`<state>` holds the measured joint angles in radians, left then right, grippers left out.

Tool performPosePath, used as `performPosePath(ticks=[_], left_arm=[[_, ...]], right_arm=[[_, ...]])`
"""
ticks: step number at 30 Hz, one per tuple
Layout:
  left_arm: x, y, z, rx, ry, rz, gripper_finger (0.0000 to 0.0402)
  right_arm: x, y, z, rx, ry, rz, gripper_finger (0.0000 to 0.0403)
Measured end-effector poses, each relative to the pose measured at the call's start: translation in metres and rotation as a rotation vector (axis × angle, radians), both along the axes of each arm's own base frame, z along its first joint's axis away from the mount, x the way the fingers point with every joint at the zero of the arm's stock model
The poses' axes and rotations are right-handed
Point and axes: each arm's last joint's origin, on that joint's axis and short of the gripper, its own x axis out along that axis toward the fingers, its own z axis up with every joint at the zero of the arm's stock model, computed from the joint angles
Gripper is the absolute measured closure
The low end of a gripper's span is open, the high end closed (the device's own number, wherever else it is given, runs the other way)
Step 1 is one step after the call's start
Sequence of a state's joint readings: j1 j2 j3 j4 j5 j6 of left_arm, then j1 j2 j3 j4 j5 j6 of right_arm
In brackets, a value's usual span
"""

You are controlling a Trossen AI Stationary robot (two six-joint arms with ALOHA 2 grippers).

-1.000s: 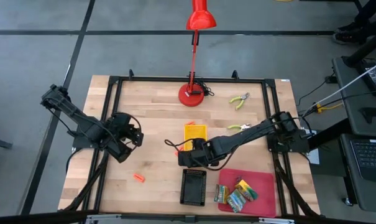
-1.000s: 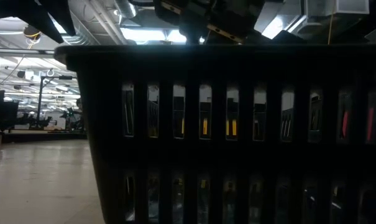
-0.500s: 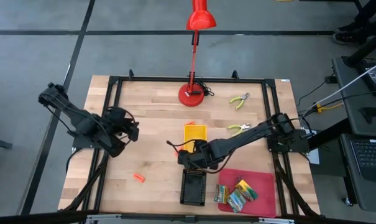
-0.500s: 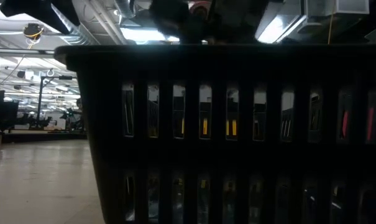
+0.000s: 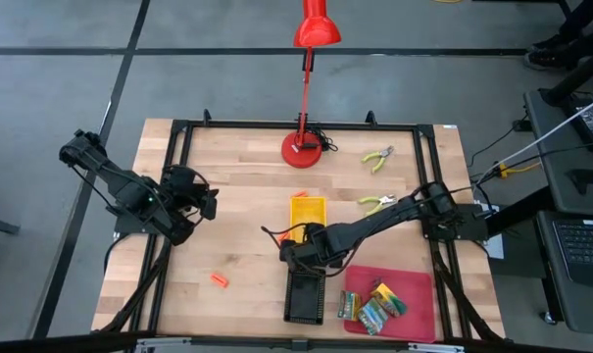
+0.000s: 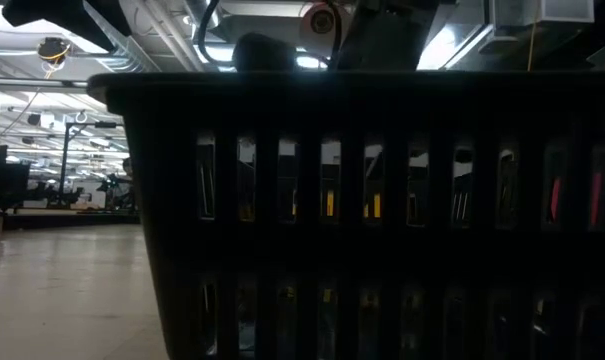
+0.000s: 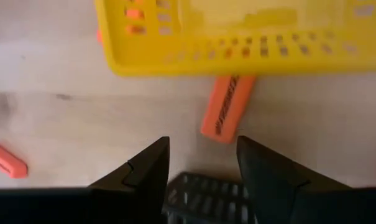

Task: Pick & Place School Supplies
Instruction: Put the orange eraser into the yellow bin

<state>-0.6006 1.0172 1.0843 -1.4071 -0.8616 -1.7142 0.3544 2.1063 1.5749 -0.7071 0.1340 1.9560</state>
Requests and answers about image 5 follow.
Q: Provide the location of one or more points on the yellow and green crayon box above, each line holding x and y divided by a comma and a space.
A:
389, 299

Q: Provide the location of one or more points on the dark grey cart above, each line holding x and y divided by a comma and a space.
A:
580, 309

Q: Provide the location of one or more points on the black power adapter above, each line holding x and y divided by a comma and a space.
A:
592, 120

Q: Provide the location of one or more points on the black floor plug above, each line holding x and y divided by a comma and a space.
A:
521, 126

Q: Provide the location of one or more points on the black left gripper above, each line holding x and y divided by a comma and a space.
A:
209, 203

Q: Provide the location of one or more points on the orange eraser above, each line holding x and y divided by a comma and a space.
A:
283, 238
301, 194
219, 280

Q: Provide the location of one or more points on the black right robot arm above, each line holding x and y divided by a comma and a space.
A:
384, 218

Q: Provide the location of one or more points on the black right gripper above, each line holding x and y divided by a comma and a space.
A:
311, 250

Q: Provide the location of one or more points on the red desk lamp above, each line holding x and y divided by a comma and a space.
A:
302, 154

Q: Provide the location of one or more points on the black aluminium table frame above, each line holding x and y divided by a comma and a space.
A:
301, 125

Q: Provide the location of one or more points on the black horizontal frame beam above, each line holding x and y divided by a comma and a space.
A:
80, 343

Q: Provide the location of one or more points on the black diagonal pole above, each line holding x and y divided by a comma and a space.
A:
575, 78

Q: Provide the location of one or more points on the black diagonal frame strut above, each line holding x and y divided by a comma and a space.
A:
455, 289
144, 289

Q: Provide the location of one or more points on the person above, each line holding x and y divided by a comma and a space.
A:
546, 59

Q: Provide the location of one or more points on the black plastic basket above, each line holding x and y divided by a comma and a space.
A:
304, 299

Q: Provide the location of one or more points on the blue and green crayon box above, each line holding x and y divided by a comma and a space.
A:
373, 317

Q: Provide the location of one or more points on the crayon box with crayon picture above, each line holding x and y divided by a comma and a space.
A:
349, 306

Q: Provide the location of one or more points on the pink plastic bin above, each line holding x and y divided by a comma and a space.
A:
413, 294

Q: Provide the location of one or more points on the grey desk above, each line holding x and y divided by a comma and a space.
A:
556, 162

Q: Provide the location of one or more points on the yellow plastic basket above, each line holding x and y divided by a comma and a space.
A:
308, 213

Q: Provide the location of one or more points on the silver frame bracket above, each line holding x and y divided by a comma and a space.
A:
163, 343
435, 348

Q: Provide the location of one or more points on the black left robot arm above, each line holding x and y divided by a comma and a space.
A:
129, 193

